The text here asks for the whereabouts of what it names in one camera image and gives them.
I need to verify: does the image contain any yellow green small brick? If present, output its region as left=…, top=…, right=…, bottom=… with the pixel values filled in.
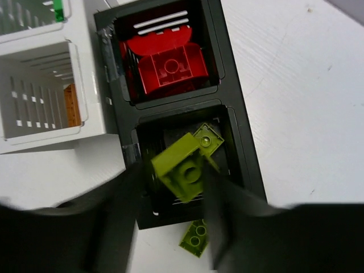
left=193, top=123, right=225, bottom=156

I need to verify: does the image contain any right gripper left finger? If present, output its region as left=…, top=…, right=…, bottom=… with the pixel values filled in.
left=1, top=163, right=144, bottom=272

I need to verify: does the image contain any yellow green square brick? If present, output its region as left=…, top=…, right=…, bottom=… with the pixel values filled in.
left=151, top=133, right=220, bottom=203

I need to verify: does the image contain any black slotted container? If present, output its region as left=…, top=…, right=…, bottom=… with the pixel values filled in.
left=93, top=0, right=267, bottom=230

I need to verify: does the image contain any white slotted container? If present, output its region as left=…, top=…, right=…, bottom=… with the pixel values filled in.
left=1, top=1, right=118, bottom=154

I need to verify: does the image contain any green long lego piece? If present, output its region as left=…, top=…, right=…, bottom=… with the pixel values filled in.
left=53, top=0, right=64, bottom=22

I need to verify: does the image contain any yellow green long brick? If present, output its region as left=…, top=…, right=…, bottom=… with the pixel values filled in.
left=179, top=219, right=209, bottom=258

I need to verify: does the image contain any red rounded lego brick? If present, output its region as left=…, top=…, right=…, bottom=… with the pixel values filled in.
left=138, top=43, right=209, bottom=96

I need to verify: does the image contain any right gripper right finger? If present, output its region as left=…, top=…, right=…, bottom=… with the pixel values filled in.
left=202, top=164, right=363, bottom=272

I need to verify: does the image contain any red curved lego brick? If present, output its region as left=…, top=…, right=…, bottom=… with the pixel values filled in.
left=127, top=25, right=192, bottom=56

